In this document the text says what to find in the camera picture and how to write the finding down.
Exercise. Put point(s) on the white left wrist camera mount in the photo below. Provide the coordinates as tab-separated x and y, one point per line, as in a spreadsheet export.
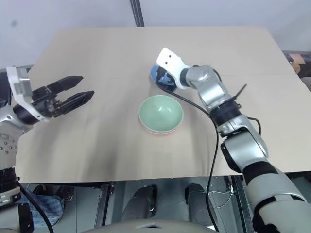
23	102

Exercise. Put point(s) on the brown cardboard box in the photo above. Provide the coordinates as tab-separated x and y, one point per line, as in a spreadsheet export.
297	61

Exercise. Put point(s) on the green bowl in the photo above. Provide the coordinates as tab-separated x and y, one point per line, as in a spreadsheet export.
160	111

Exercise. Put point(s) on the blue bowl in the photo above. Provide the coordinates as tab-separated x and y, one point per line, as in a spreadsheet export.
152	74

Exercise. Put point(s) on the grey robot torso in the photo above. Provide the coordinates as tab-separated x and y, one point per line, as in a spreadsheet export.
148	227

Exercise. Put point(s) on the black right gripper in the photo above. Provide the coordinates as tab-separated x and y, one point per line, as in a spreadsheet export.
172	85

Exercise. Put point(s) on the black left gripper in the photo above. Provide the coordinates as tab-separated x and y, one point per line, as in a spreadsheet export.
45	102

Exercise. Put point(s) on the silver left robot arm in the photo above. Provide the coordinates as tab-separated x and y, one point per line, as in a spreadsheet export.
7	136

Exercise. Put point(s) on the blue checkered cloth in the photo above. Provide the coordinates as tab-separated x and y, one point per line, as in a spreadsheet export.
48	206

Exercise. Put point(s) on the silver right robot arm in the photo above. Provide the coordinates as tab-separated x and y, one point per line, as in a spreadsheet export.
243	131

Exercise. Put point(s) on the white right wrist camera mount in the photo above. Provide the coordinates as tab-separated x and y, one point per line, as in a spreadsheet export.
173	64

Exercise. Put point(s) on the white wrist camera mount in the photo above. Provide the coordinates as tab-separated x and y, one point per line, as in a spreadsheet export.
173	64
23	102

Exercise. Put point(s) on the black upright post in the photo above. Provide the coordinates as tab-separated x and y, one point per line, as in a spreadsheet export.
136	12

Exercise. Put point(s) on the metal table leg frame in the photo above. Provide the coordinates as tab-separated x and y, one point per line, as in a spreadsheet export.
240	201
104	201

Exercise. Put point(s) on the dark rounded shape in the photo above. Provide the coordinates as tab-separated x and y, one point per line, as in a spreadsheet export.
139	204
199	204

